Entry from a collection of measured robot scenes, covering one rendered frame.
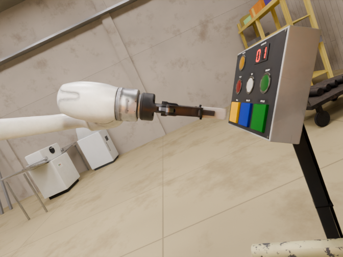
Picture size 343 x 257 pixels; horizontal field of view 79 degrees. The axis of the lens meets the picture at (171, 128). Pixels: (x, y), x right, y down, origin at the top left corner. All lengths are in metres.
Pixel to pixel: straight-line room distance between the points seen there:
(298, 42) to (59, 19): 7.49
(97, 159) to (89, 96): 6.09
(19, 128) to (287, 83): 0.72
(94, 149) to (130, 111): 6.04
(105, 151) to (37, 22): 4.37
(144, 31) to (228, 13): 2.67
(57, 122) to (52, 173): 5.25
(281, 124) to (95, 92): 0.47
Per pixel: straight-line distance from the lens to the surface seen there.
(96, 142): 6.49
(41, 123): 0.73
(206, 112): 0.57
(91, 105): 0.55
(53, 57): 7.69
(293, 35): 0.60
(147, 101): 0.54
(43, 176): 6.10
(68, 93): 0.58
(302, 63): 0.61
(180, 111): 0.53
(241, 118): 0.74
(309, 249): 0.75
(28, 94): 8.03
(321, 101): 3.13
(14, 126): 0.72
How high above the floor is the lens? 1.17
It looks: 9 degrees down
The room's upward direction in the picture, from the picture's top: 25 degrees counter-clockwise
